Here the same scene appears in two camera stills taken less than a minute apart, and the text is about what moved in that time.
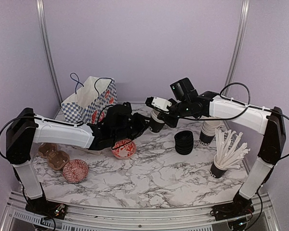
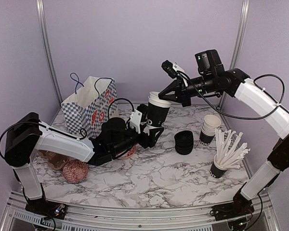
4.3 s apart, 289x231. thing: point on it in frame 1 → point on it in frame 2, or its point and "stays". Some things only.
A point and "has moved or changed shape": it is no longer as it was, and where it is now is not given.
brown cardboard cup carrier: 57,159 stays
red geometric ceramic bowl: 75,171 stays
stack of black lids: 184,141 stays
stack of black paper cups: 208,131 stays
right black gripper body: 183,109 → 208,85
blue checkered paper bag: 85,103 stays
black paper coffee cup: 156,124 has moved or changed shape
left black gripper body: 132,131 → 120,147
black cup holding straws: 216,171 stays
